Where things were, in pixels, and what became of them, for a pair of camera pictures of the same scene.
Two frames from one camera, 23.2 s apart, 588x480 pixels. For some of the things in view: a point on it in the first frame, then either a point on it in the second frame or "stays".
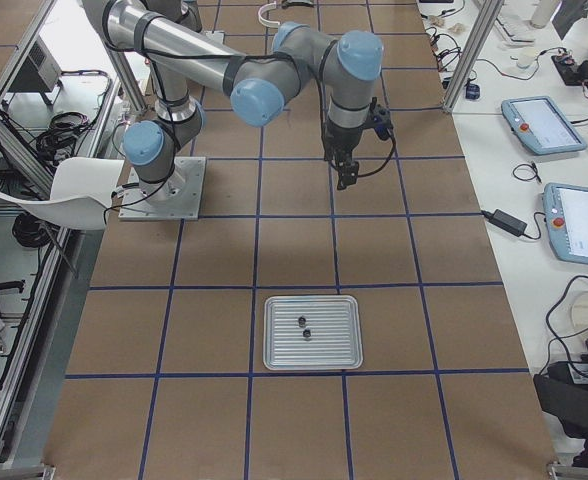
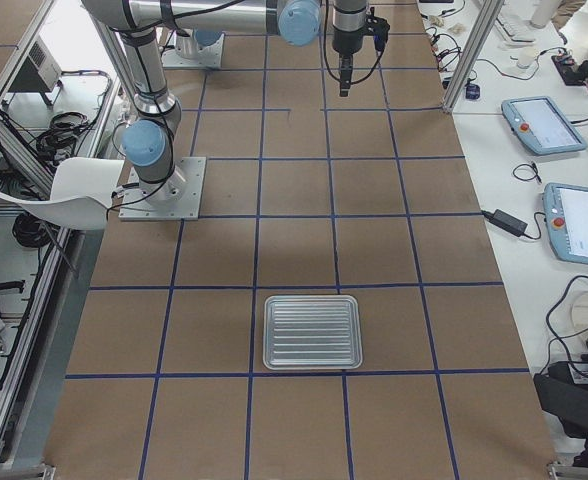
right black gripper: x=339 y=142 -> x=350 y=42
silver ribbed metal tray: x=307 y=333 stays
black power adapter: x=505 y=221 stays
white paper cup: x=526 y=57 stays
